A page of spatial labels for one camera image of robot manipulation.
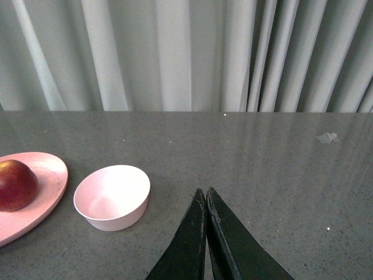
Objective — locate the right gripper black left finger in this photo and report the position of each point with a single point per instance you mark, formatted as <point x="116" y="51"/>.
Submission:
<point x="184" y="257"/>

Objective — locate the red apple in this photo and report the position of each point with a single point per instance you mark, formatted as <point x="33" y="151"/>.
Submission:
<point x="19" y="185"/>

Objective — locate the pink bowl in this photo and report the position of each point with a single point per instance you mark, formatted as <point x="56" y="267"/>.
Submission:
<point x="113" y="198"/>

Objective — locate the crumpled clear plastic scrap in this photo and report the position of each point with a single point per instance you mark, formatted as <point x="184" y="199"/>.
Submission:
<point x="328" y="137"/>

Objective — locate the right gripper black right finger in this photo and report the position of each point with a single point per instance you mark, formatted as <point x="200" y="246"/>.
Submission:
<point x="234" y="252"/>

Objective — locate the pink plate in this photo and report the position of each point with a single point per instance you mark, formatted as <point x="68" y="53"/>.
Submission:
<point x="52" y="174"/>

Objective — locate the white pleated curtain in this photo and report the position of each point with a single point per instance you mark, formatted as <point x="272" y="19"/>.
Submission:
<point x="253" y="56"/>

